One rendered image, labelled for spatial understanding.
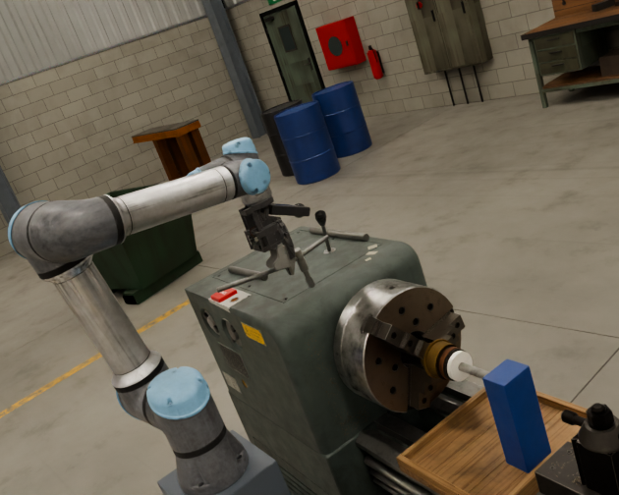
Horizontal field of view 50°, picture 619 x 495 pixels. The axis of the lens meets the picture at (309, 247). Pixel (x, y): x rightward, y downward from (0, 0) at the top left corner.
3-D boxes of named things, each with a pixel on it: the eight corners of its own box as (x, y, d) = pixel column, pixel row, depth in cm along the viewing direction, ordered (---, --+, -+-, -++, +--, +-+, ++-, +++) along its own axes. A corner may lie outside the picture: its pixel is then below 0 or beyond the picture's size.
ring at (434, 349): (410, 349, 153) (437, 358, 146) (438, 328, 158) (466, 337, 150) (421, 381, 156) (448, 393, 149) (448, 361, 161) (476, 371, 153)
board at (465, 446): (400, 470, 156) (395, 457, 155) (500, 389, 172) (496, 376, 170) (498, 530, 131) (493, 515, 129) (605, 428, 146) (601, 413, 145)
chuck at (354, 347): (355, 422, 165) (329, 306, 157) (445, 371, 180) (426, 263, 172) (376, 434, 158) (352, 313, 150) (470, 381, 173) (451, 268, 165)
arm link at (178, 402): (189, 460, 128) (161, 404, 124) (156, 442, 138) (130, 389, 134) (236, 422, 135) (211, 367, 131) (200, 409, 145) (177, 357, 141)
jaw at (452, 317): (412, 331, 164) (443, 303, 169) (419, 347, 166) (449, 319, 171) (442, 342, 155) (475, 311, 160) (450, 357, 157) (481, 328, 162)
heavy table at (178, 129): (154, 192, 1104) (130, 137, 1072) (176, 183, 1127) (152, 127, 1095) (200, 192, 978) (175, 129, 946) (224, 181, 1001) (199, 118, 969)
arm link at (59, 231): (41, 209, 109) (267, 144, 139) (20, 210, 118) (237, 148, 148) (62, 275, 112) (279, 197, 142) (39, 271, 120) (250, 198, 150)
